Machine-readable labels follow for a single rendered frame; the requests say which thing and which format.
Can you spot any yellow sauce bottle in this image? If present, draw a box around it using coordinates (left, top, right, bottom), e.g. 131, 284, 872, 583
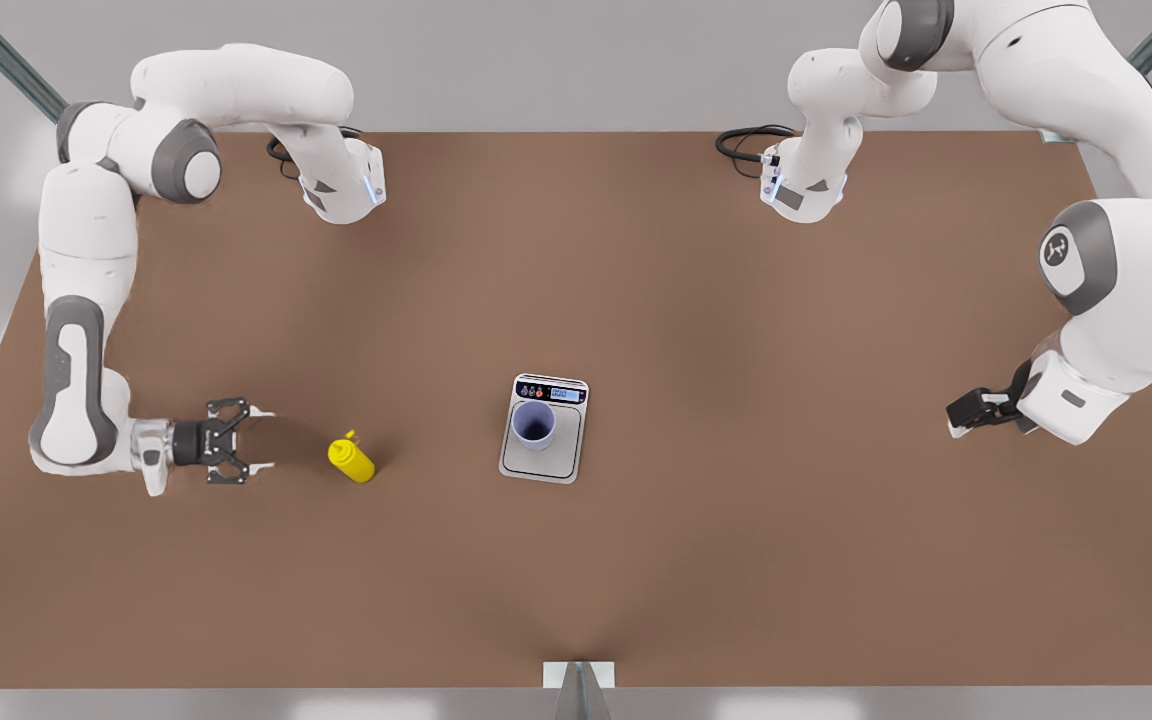
327, 430, 377, 485

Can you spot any lavender cup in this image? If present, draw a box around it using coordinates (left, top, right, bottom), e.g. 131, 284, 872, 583
511, 401, 558, 452

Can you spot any grey digital kitchen scale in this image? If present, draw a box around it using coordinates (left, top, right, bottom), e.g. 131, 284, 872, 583
498, 374, 590, 486

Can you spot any black cable loop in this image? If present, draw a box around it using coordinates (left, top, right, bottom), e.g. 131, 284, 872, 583
266, 126, 365, 183
715, 124, 801, 181

